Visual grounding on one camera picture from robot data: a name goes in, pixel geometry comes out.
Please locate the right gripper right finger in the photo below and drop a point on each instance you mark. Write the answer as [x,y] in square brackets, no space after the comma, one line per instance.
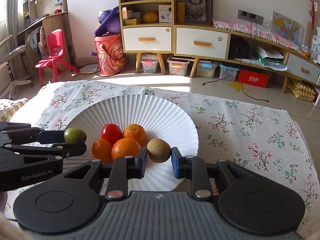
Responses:
[194,169]

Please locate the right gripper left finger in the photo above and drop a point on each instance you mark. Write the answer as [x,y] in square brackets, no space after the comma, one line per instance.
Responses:
[121,171]

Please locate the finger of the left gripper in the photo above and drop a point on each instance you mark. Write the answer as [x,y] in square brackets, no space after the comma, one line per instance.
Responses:
[21,133]
[64,150]

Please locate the green fruit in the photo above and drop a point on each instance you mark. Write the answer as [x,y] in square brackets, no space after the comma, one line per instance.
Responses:
[72,135]

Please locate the tan fruit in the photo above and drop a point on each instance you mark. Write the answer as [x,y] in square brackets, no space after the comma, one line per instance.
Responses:
[159,150]

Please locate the woven beige cushion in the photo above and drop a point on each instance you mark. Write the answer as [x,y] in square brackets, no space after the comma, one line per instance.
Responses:
[8,108]

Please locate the large orange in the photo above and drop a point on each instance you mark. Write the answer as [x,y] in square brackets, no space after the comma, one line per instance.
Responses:
[125,147]

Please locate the small front orange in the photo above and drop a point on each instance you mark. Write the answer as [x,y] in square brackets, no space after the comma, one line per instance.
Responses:
[101,149]

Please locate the back orange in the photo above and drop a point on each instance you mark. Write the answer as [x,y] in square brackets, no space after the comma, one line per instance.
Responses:
[135,131]

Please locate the red tomato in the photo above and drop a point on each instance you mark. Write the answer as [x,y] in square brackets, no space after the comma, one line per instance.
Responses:
[111,133]

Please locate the white ribbed plate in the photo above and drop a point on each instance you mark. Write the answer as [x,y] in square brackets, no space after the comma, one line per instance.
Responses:
[119,126]

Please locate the floral tablecloth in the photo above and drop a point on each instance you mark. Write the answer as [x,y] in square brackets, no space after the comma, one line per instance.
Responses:
[264,140]

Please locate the white office chair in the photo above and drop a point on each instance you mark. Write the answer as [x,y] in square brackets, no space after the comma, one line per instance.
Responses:
[5,62]

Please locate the clear storage bin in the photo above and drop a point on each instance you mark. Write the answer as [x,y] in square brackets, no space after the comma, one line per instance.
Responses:
[177,66]

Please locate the red festive bucket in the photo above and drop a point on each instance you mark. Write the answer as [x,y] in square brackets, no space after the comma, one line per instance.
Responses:
[110,54]

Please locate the red plastic chair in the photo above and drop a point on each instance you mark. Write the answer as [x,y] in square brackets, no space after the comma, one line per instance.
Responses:
[57,50]

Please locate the red box under cabinet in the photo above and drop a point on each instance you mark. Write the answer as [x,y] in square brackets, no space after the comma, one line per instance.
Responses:
[253,78]

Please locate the wooden desk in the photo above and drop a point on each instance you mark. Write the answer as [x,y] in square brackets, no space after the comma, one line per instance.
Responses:
[48,15]

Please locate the purple toy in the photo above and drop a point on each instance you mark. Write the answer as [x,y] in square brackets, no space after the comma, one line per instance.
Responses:
[108,22]

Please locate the wooden sideboard cabinet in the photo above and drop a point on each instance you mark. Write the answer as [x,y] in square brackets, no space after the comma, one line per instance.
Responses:
[202,42]

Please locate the pink cloth runner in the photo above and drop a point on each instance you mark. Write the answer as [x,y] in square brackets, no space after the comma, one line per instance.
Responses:
[251,29]

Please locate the yellow pumpkin ornament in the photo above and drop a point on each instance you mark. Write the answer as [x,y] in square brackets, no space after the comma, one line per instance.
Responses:
[150,17]

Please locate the colourful map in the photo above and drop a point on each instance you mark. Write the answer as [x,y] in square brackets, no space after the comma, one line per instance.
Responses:
[287,28]

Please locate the framed cat picture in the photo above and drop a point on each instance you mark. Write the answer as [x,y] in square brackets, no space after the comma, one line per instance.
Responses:
[198,11]

